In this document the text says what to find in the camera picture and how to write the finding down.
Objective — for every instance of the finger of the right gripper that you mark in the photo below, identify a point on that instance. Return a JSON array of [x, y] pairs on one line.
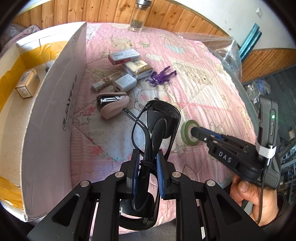
[[199, 134], [207, 134]]

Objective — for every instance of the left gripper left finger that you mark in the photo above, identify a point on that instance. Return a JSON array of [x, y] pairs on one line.
[[132, 174]]

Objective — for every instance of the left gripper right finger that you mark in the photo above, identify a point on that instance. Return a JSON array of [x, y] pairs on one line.
[[164, 176]]

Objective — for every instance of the green tape roll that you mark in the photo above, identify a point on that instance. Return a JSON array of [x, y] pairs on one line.
[[186, 135]]

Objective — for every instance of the black sunglasses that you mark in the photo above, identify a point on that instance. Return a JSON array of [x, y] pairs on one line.
[[159, 121]]

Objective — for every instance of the purple toy figure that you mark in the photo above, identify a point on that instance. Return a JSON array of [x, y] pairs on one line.
[[161, 77]]

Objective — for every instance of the pink stapler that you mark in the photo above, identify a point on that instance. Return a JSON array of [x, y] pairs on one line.
[[111, 104]]

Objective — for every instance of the gold tissue pack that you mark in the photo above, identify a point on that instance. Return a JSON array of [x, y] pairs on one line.
[[138, 69]]

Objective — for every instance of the white charger plug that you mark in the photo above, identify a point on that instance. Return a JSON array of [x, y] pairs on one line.
[[124, 83]]

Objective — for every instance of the red white cigarette box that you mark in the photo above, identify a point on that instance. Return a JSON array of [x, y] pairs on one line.
[[124, 56]]

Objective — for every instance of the gold tea tin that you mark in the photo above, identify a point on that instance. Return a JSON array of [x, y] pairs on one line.
[[28, 84]]

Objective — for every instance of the person's right hand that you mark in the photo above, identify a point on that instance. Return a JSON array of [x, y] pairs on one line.
[[266, 204]]

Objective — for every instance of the clear plastic wrap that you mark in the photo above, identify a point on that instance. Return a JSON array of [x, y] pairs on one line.
[[224, 47]]

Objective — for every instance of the teal foam boards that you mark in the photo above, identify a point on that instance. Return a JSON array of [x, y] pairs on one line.
[[249, 43]]

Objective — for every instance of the pink cartoon quilt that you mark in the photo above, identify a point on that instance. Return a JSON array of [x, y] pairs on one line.
[[201, 90]]

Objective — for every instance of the glass bottle metal lid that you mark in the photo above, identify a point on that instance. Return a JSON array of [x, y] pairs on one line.
[[139, 15]]

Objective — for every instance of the white cardboard box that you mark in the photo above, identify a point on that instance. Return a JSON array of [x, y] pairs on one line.
[[36, 131]]

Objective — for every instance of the right gripper camera unit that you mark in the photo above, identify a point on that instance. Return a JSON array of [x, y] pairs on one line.
[[266, 141]]

